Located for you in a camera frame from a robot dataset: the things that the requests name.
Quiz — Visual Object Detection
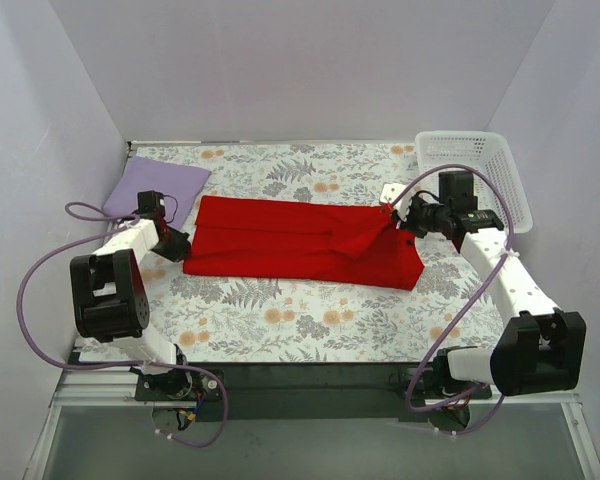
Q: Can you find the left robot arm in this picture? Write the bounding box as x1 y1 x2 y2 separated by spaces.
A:
70 190 193 400

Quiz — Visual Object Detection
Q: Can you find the purple cable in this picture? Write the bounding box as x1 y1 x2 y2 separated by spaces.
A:
17 200 231 449
384 163 516 436

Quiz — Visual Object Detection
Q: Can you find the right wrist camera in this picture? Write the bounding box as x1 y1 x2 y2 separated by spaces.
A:
379 183 413 222

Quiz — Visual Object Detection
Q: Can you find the aluminium table frame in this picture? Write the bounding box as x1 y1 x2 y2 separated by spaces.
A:
25 371 600 479

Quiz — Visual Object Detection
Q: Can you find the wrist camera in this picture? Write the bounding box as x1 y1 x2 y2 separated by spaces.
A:
379 183 413 222
153 191 168 218

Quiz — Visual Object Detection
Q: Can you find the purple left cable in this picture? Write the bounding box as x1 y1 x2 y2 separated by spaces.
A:
17 200 231 449

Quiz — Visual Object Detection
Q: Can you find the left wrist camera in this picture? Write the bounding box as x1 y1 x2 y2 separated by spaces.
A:
153 191 168 218

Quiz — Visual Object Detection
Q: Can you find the folded lilac t shirt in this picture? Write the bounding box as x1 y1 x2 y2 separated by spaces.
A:
103 156 211 230

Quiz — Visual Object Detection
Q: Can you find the white plastic basket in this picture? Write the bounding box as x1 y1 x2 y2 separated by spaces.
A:
415 130 533 234

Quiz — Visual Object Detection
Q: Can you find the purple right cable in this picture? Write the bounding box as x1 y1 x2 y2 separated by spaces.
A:
384 163 516 436

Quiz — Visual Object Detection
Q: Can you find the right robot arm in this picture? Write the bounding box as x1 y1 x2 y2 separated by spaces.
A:
381 164 586 398

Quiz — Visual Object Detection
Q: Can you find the red t shirt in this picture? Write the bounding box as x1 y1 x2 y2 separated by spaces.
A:
183 196 424 291

